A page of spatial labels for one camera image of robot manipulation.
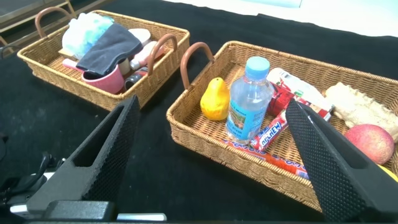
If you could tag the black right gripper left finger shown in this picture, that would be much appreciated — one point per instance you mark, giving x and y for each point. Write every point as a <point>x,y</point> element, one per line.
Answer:
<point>105,174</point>

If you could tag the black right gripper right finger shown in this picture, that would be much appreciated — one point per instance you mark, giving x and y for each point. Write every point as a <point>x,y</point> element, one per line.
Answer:
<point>335,180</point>

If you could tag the clear water bottle blue cap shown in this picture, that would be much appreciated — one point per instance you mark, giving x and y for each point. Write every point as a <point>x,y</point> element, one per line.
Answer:
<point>248,105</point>

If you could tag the grey towel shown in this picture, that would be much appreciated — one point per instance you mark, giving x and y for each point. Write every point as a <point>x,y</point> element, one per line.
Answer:
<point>109,49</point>

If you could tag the yellow pear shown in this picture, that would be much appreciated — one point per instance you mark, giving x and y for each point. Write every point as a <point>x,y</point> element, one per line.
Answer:
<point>214,102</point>

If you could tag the light blue bath loofah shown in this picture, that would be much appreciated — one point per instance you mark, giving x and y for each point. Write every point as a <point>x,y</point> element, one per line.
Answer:
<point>82,34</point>

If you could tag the wicker basket with food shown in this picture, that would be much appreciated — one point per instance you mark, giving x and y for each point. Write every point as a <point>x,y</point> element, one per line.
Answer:
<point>202,137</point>

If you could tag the wicker basket with household items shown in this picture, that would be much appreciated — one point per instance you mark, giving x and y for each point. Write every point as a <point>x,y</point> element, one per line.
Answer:
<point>46,65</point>

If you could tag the red apple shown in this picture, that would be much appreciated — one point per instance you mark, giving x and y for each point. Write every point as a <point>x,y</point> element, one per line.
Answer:
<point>370,143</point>

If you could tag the yellow lemon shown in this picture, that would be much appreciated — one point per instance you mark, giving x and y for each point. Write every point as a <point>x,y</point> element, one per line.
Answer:
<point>390,172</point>

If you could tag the thin orange sausage stick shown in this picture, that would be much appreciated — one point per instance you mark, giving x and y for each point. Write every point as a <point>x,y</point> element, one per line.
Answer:
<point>280,161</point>

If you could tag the beige bread loaf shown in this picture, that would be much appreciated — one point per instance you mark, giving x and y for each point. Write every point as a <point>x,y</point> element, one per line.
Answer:
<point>357,105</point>

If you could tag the red sausage stick pack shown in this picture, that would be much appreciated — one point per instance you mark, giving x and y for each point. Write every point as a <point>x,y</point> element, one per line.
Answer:
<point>270,133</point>

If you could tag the pink mug dark inside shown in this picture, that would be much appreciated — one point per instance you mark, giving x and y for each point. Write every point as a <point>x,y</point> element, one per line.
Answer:
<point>109,82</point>

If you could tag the white snack packet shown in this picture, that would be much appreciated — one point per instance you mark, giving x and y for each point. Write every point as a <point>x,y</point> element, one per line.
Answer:
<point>298,88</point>

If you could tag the small beige cup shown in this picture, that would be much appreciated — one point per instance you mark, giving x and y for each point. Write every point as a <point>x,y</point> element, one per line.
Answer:
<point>125,66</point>

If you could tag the white round lid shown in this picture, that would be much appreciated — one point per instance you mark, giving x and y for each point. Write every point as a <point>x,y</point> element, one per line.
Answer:
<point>140,35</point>

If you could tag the yellow wooden rack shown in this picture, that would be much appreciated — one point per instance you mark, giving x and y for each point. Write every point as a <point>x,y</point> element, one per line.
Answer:
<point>31,21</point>

